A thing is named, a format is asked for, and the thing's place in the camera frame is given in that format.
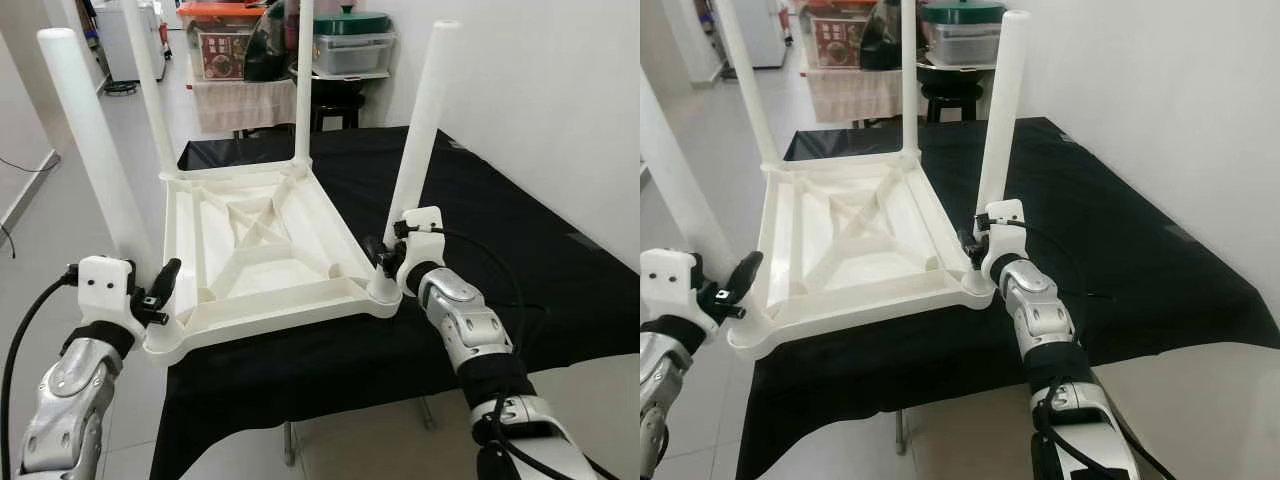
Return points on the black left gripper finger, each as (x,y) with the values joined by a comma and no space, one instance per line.
(167,278)
(746,272)

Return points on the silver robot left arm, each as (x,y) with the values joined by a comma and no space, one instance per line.
(665,390)
(70,400)

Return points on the white plastic children table top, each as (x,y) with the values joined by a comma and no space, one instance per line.
(880,295)
(300,300)

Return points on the black tablecloth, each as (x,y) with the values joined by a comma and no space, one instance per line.
(520,220)
(1120,220)

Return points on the black round stool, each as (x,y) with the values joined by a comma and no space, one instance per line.
(338,108)
(950,98)

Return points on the thin metal table leg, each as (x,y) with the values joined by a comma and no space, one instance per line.
(290,442)
(900,432)
(428,412)

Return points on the black wok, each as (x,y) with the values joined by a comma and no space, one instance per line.
(955,72)
(340,85)

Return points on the beige cloth covered table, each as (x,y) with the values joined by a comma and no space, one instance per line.
(240,108)
(850,98)

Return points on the clear plastic storage container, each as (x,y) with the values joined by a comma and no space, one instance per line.
(355,52)
(962,45)

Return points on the glossy black bag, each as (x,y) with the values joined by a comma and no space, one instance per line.
(880,40)
(270,45)

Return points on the green pot lid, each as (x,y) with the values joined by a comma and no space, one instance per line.
(960,12)
(350,20)

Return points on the storage box with orange lid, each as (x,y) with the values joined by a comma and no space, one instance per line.
(220,45)
(835,40)

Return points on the white appliance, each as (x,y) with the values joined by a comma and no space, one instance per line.
(765,30)
(125,40)

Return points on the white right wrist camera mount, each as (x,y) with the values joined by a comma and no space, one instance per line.
(1008,240)
(425,250)

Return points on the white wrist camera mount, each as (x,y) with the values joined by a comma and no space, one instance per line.
(1008,240)
(105,285)
(425,250)
(672,280)

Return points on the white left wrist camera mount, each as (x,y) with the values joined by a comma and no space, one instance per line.
(672,280)
(105,285)

